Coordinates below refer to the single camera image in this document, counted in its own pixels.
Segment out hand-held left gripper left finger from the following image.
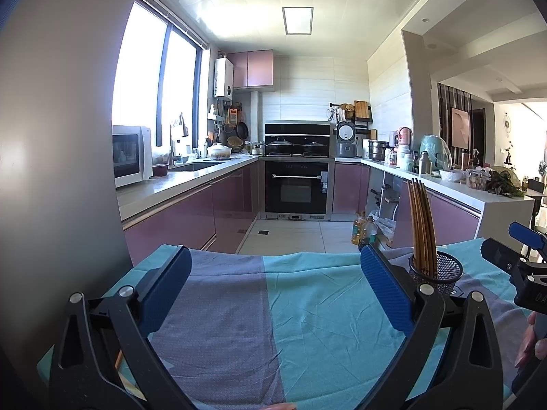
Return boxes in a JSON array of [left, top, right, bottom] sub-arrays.
[[49, 245, 193, 410]]

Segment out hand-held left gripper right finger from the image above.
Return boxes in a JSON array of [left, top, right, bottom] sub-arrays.
[[360, 243, 505, 410]]

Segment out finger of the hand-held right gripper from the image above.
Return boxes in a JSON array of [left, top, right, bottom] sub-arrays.
[[508, 221, 547, 261], [481, 238, 531, 291]]

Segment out black mesh utensil holder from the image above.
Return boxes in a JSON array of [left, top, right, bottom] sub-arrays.
[[409, 251, 463, 296]]

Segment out bunch of wooden chopsticks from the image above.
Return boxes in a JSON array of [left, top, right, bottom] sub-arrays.
[[406, 177, 439, 276]]

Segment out person's right hand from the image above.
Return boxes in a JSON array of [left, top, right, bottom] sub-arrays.
[[515, 310, 547, 370]]

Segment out leafy vegetables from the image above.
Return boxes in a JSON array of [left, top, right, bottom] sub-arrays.
[[487, 168, 524, 197]]

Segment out purple lower kitchen cabinets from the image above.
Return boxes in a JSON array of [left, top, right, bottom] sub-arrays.
[[122, 160, 261, 255], [333, 162, 485, 250]]

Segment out cooking oil bottle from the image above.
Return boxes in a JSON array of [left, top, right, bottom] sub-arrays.
[[351, 211, 368, 246], [363, 217, 379, 250]]

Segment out white plastic bag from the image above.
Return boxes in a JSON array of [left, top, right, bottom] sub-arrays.
[[376, 217, 398, 240]]

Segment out clear egg carton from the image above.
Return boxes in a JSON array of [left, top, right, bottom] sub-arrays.
[[466, 170, 490, 191]]

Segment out teal and purple tablecloth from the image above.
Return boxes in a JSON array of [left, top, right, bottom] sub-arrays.
[[36, 239, 547, 410]]

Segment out mint green kitchen appliance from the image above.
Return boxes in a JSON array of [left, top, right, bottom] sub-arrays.
[[421, 134, 451, 170]]

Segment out black built-in oven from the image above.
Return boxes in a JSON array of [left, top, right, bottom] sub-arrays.
[[258, 157, 336, 222]]

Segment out white microwave oven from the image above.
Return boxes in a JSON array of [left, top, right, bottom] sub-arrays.
[[112, 125, 154, 189]]

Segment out stainless steel stock pot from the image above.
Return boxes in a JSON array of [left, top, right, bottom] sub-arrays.
[[368, 139, 389, 162]]

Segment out sink faucet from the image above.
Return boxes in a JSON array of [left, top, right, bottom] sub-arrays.
[[169, 112, 189, 166]]

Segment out white casserole pot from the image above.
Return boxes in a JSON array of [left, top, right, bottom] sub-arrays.
[[206, 142, 232, 160]]

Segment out dark slatted room divider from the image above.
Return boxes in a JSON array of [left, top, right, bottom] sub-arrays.
[[437, 83, 473, 167]]

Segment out grey rice cooker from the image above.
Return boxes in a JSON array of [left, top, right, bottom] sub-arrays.
[[335, 121, 357, 158]]

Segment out black range hood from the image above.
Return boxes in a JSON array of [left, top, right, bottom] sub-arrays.
[[265, 122, 332, 142]]

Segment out grey refrigerator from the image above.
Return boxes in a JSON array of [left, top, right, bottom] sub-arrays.
[[0, 0, 148, 377]]

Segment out kitchen window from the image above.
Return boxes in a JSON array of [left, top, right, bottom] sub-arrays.
[[112, 0, 210, 148]]

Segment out white water heater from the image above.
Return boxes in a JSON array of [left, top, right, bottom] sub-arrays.
[[214, 57, 234, 98]]

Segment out rectangular ceiling light panel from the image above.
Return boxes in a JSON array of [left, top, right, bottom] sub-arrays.
[[282, 6, 314, 35]]

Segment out pink wall picture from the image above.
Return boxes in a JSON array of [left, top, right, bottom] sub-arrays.
[[452, 107, 471, 150]]

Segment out purple upper wall cabinets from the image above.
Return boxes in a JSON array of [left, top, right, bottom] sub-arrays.
[[226, 50, 274, 91]]

